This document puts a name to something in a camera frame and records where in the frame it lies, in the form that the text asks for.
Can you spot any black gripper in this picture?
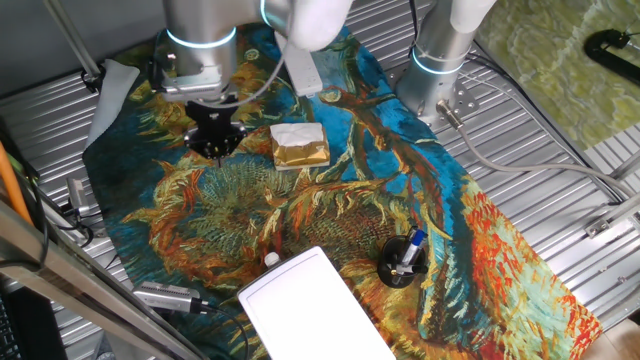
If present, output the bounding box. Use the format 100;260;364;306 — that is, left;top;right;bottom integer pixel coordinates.
183;101;249;167

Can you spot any gold and white tissue pack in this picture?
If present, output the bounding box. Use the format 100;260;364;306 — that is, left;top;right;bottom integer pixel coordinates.
269;122;331;172

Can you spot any white power strip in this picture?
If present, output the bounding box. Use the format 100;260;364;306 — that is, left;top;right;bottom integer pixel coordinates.
273;29;325;99

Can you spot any sunflower painting cloth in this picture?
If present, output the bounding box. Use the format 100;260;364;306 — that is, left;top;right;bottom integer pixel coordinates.
82;0;604;360

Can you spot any grey slanted pole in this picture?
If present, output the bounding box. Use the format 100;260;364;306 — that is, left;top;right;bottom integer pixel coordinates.
42;0;106;96

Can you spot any black mesh pen holder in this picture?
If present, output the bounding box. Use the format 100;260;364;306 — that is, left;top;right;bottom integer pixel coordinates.
376;234;430;290

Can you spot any grey marker with blue cap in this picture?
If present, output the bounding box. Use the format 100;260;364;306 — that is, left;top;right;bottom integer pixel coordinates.
399;227;429;269

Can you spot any black pen with gold tip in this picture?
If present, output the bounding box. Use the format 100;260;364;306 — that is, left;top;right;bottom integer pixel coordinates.
391;263;430;277

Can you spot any green marbled mat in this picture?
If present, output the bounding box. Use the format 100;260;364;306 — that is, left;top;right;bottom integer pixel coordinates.
474;0;640;151

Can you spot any black clamp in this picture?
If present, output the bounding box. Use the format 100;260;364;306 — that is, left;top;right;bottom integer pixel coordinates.
583;28;640;87

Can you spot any silver camera on stand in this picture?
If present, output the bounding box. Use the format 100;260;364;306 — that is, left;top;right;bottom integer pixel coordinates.
66;177;92;215

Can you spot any silver camera with black cable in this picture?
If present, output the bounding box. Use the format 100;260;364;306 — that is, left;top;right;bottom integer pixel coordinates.
132;280;251;360

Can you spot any aluminium frame bar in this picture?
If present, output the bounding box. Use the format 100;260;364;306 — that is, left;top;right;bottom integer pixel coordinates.
0;199;209;360

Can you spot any orange cable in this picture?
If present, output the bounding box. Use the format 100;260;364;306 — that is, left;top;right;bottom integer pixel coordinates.
0;139;34;226

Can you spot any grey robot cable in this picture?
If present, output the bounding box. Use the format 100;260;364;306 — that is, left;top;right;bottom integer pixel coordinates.
435;98;639;199

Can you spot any aluminium rail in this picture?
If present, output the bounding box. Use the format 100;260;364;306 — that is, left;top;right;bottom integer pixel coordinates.
583;149;640;240

